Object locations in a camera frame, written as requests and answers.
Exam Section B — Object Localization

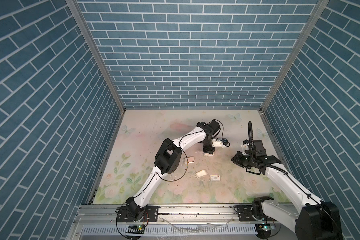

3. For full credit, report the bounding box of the staple box tray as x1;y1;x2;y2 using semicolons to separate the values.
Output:
196;170;208;178

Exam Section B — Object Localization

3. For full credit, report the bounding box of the staple box sleeve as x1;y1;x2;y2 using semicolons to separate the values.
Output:
210;175;221;182

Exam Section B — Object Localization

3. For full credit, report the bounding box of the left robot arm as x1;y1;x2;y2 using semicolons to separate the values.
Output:
125;119;224;221

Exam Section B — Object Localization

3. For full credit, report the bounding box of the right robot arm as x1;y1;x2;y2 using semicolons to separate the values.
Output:
232;140;343;240

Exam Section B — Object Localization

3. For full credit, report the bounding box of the right controller board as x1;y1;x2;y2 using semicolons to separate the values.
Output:
255;224;272;240

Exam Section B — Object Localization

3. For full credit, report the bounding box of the controller board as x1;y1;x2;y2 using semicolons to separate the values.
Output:
255;224;272;240
125;225;146;240

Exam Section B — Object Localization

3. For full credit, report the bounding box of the left controller board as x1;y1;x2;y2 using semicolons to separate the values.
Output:
125;225;146;240

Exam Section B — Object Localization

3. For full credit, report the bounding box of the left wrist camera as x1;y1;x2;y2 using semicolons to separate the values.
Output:
212;138;231;148

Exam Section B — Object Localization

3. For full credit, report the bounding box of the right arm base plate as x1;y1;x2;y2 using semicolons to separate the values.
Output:
233;205;276;222

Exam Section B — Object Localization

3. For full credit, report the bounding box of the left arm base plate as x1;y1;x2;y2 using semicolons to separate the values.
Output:
116;205;160;223

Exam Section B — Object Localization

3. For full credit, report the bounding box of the aluminium front rail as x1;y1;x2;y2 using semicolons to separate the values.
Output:
68;204;289;240

